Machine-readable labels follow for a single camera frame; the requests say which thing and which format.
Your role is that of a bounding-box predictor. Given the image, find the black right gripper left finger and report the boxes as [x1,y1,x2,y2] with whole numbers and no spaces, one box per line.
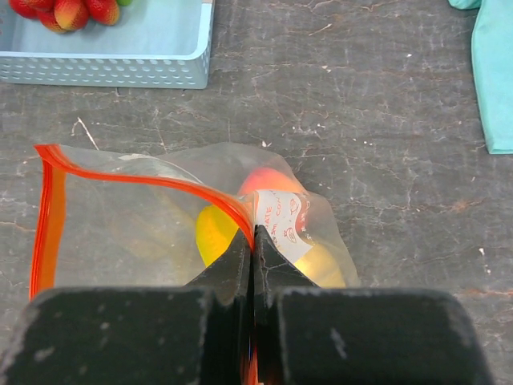
[1,234,251,384]

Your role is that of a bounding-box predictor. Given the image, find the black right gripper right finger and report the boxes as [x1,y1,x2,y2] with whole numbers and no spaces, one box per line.
[253,226,494,384]

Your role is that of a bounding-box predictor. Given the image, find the yellow lemon fruit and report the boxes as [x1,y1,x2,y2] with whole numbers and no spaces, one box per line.
[293,244,346,288]

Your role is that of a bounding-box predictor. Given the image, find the yellow mango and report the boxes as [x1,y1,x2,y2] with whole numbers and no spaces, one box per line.
[196,205,239,267]

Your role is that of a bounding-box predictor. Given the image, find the clear orange zip bag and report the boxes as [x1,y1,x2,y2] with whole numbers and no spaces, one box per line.
[29,143,360,297]

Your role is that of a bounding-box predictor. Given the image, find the orange peach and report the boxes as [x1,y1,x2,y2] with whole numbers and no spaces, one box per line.
[238,167,306,196]

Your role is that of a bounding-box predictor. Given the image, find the light blue plastic basket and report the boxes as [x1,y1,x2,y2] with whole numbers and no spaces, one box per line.
[1,1,215,89]

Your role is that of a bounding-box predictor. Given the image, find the red strawberries with leaf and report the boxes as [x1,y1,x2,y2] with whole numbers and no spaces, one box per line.
[8,0,122,34]

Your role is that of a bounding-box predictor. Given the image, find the teal cloth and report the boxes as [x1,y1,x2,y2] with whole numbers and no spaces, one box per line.
[449,0,513,155]

